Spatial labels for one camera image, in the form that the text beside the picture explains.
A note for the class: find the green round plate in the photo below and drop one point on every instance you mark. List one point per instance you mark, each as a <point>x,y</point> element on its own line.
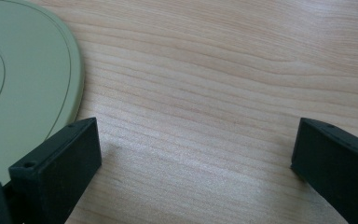
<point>24,93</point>

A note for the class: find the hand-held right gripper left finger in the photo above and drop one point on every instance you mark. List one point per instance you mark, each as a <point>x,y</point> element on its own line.
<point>59,168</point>

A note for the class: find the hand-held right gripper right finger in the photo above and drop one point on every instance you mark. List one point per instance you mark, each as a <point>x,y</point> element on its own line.
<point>341,174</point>

